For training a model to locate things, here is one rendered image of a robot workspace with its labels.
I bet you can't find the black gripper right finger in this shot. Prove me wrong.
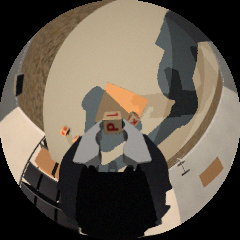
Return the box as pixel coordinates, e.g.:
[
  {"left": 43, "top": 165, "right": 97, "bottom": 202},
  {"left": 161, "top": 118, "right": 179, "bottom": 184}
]
[{"left": 122, "top": 118, "right": 172, "bottom": 192}]

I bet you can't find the orange mat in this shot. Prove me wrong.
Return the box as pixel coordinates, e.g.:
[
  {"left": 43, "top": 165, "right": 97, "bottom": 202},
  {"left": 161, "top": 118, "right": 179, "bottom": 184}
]
[{"left": 95, "top": 83, "right": 148, "bottom": 123}]

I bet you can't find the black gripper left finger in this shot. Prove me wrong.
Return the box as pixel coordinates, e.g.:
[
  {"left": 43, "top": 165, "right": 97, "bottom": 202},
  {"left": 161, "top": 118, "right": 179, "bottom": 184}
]
[{"left": 56, "top": 120, "right": 104, "bottom": 191}]

